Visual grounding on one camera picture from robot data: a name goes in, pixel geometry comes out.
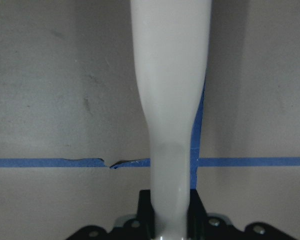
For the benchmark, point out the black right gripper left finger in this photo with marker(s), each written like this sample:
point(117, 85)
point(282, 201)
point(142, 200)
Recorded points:
point(139, 227)

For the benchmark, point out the beige hand brush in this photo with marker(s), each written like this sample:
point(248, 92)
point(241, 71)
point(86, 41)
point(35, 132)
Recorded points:
point(170, 47)

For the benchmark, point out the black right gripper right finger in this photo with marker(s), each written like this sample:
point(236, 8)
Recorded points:
point(204, 226)

